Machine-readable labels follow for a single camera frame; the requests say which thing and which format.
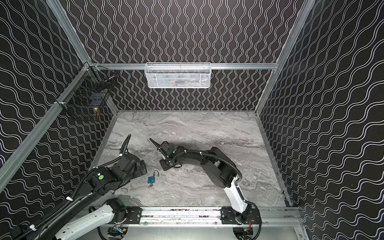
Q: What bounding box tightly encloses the brass bell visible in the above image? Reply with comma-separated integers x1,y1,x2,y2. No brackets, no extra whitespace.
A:
93,108,100,119

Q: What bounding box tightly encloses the white mesh basket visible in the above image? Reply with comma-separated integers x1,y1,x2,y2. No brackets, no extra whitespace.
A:
145,62,212,89

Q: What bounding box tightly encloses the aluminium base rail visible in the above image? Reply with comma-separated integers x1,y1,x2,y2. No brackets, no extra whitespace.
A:
59,205,304,228

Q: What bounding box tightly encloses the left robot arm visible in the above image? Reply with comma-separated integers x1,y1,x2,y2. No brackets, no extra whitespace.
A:
10,136,147,240

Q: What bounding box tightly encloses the blue padlock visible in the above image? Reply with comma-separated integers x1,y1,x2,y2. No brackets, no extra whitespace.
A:
148,170,160,185

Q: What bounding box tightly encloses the black wire basket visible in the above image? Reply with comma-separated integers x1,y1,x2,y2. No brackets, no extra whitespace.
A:
59,66,118,122

